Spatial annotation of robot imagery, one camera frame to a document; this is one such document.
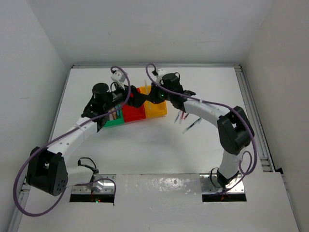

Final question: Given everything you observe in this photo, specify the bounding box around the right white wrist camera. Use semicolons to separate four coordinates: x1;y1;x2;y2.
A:
152;68;167;84

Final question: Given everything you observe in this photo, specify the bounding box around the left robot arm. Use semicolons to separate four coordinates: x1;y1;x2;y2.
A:
26;83;148;196

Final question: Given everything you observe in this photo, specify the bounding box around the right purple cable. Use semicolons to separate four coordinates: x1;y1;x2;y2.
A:
145;63;257;194

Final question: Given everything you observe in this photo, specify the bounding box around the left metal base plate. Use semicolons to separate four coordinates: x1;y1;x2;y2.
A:
71;174;116;195

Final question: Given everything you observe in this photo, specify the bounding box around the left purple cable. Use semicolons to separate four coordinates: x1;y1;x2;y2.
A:
13;65;132;216

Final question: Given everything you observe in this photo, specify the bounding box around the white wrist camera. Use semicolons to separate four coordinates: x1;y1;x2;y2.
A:
152;68;167;84
111;70;126;89

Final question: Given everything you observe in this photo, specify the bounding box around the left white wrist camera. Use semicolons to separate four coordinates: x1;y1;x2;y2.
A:
111;70;126;89

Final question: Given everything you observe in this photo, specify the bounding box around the green plastic bin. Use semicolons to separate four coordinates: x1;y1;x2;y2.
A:
104;109;124;127

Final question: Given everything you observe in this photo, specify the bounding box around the green ink pen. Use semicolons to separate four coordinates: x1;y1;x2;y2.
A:
182;118;202;134

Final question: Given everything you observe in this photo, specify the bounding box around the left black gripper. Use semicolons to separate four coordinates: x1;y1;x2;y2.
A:
103;81;147;111

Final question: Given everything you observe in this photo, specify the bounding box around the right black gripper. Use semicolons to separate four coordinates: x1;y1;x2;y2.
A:
148;80;173;104

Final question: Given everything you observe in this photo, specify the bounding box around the metal base plate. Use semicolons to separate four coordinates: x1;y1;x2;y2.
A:
71;174;116;195
200;174;247;194

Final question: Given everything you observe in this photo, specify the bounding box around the yellow plastic bin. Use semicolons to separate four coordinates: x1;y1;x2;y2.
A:
139;85;168;119

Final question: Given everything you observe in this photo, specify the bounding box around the purple cable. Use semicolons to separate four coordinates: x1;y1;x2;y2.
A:
145;63;257;194
13;65;132;216

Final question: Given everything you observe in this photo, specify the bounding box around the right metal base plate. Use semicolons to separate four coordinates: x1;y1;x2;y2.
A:
200;174;247;194

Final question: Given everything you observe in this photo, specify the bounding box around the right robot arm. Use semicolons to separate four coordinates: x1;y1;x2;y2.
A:
149;69;254;188

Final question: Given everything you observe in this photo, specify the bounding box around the red plastic bin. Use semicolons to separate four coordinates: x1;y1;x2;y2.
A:
122;87;146;123

